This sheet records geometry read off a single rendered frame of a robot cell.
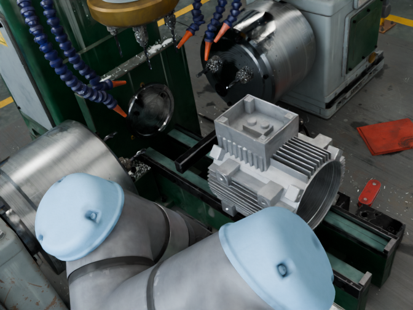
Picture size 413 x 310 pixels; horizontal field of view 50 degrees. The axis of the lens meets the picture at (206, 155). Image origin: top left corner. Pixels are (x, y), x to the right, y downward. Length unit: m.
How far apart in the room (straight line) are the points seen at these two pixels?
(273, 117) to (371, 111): 0.59
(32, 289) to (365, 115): 1.00
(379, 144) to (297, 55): 0.34
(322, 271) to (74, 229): 0.19
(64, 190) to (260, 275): 0.20
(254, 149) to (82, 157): 0.31
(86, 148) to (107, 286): 0.49
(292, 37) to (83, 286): 0.87
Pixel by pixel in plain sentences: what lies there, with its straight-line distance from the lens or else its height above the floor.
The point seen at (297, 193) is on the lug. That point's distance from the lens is 0.76.
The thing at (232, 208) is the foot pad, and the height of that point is 0.98.
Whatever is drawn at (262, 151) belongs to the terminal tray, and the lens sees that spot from 0.78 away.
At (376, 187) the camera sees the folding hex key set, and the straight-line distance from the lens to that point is 1.16.
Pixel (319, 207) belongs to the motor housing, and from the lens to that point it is 0.93.
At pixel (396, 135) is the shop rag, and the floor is 0.81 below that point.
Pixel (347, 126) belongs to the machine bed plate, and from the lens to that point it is 1.35.
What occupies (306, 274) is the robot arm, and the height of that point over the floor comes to 1.42.
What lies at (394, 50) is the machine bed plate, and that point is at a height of 0.80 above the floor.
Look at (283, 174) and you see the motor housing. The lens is 0.80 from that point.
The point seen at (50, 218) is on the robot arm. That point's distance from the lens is 0.40.
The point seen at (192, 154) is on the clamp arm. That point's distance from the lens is 0.94.
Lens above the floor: 1.65
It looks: 42 degrees down
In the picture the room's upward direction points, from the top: 11 degrees counter-clockwise
